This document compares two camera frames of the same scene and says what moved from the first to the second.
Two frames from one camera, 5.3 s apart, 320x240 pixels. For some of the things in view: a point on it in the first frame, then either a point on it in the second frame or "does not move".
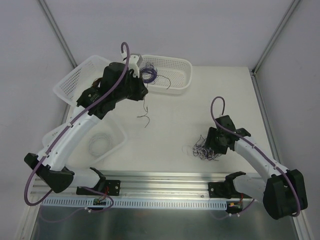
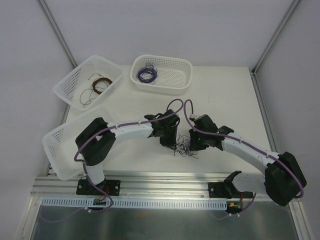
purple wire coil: [149, 73] does not move
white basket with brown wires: [71, 87] does not move
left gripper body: [139, 88] to [169, 139]
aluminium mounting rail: [145, 185] does not move
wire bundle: [199, 150] to [183, 146]
